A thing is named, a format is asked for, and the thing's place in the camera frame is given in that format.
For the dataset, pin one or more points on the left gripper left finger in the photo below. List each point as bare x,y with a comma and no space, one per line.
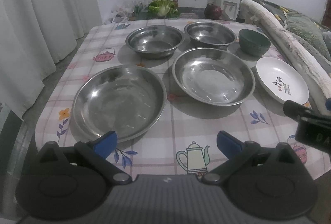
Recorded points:
94,154

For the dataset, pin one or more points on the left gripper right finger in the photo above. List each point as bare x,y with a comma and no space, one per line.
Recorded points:
239,154

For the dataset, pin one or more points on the white ceramic plate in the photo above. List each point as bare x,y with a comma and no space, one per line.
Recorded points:
281,81

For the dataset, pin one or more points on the large steel plate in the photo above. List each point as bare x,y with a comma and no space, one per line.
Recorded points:
128,100
214,77

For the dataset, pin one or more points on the green ceramic bowl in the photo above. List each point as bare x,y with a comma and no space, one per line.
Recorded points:
253,43

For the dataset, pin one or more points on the steel bowl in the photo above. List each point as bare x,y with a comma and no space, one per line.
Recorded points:
210,35
155,42

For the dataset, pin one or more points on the white rolled mattress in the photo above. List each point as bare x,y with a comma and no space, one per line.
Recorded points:
317,79

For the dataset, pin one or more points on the green patterned pillow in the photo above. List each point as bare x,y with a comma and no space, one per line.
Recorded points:
304,27

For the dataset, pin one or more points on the red cabbage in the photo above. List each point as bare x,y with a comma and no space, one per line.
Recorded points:
212,11

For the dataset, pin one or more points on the white water dispenser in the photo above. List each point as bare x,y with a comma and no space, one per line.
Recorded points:
229,7

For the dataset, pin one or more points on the dark low table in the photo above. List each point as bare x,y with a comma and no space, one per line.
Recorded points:
184,12

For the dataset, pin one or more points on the white curtain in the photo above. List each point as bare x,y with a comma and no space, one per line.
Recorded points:
35,36

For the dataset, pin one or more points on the green leafy lettuce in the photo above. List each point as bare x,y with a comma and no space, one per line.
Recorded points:
163,9

